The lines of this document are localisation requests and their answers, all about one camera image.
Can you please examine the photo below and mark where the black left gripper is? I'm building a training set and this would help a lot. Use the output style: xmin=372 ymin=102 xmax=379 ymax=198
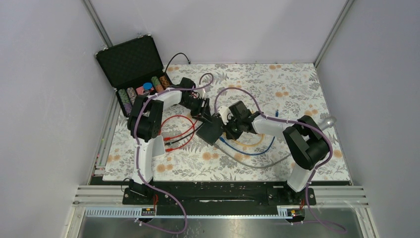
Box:
xmin=180 ymin=96 xmax=213 ymax=123

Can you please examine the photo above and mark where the black network switch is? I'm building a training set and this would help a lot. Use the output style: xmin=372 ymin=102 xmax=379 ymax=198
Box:
xmin=197 ymin=114 xmax=224 ymax=146

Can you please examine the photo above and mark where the blue ethernet cable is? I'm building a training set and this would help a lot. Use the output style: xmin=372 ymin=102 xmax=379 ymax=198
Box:
xmin=219 ymin=110 xmax=279 ymax=157

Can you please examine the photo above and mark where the yellow ethernet cable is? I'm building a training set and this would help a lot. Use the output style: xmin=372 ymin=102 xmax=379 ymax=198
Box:
xmin=231 ymin=133 xmax=266 ymax=148

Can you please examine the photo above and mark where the grey cable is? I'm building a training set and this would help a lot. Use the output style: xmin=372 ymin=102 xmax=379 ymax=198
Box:
xmin=213 ymin=143 xmax=293 ymax=170

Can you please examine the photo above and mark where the long red ethernet cable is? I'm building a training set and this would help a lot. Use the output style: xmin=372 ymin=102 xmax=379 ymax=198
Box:
xmin=163 ymin=121 xmax=199 ymax=141

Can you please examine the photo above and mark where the short red ethernet cable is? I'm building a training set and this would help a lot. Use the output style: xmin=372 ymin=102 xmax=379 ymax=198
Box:
xmin=159 ymin=115 xmax=197 ymax=152

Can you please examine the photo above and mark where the white router box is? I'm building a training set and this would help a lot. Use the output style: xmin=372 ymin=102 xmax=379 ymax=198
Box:
xmin=152 ymin=135 xmax=166 ymax=159

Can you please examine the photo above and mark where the silver microphone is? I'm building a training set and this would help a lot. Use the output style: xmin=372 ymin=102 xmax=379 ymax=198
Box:
xmin=318 ymin=116 xmax=337 ymax=131

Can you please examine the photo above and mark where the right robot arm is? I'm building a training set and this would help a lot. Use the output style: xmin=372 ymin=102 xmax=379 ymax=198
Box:
xmin=216 ymin=101 xmax=336 ymax=204

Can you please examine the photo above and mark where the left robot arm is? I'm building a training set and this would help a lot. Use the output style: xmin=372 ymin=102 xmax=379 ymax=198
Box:
xmin=127 ymin=77 xmax=214 ymax=184

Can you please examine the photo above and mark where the blue round chip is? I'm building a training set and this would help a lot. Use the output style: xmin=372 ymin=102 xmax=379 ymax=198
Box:
xmin=143 ymin=82 xmax=154 ymax=90

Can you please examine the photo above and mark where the black poker chip case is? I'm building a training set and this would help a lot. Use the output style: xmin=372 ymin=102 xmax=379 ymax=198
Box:
xmin=95 ymin=34 xmax=173 ymax=117

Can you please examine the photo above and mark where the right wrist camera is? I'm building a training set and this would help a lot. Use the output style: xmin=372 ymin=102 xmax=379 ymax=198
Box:
xmin=217 ymin=106 xmax=232 ymax=125

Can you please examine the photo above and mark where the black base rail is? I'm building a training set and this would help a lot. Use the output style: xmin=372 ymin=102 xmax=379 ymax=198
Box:
xmin=122 ymin=180 xmax=316 ymax=216

